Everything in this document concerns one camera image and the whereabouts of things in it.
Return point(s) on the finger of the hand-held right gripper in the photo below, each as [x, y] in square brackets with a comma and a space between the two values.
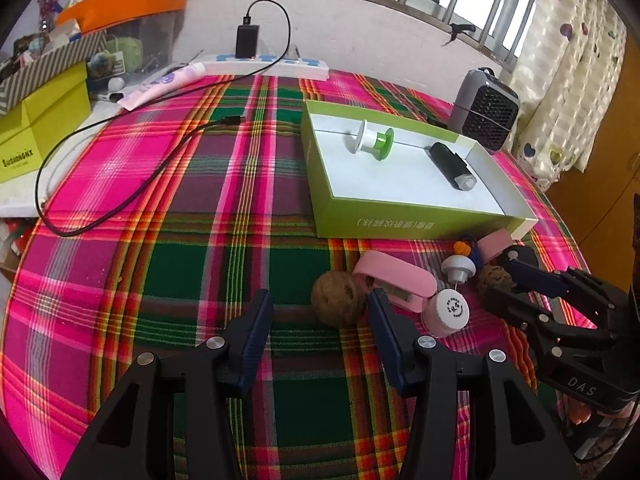
[537, 280]
[510, 307]

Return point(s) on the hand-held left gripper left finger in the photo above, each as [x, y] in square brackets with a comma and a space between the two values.
[255, 336]

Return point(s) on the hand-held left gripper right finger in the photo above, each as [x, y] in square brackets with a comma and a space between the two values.
[387, 341]

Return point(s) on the brown walnut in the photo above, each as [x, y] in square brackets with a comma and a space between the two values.
[334, 301]
[492, 277]

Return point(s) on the grey mushroom knob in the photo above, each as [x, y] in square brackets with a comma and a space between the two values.
[457, 266]

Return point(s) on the pink clip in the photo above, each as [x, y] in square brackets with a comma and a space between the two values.
[395, 272]
[495, 242]

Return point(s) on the green cardboard box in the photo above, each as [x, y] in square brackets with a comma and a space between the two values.
[400, 210]

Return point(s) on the person's right hand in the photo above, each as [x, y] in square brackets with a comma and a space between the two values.
[580, 413]

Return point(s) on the plaid tablecloth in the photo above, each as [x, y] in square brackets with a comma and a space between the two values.
[190, 260]

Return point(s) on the black flashlight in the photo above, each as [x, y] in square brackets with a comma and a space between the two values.
[447, 162]

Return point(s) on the grey desktop heater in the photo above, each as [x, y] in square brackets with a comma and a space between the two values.
[487, 110]

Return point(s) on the white green spool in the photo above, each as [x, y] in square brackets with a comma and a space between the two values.
[370, 141]

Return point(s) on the heart print curtain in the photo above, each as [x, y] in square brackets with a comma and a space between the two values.
[565, 75]

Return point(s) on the black clip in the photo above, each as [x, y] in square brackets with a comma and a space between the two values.
[457, 32]

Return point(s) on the pink tube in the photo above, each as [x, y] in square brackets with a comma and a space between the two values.
[160, 85]

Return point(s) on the white power strip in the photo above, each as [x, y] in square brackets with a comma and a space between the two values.
[280, 66]

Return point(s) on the yellow-green cardboard box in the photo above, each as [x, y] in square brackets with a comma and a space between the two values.
[45, 125]

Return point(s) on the green yarn ball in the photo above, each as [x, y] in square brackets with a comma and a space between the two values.
[129, 52]

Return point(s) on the clear storage bin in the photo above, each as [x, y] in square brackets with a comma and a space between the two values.
[160, 35]

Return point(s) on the striped cardboard box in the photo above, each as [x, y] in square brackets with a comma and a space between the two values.
[55, 62]

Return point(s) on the orange bin lid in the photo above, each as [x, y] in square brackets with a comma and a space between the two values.
[130, 2]

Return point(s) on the purple flower branches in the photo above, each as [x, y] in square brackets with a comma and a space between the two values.
[48, 7]

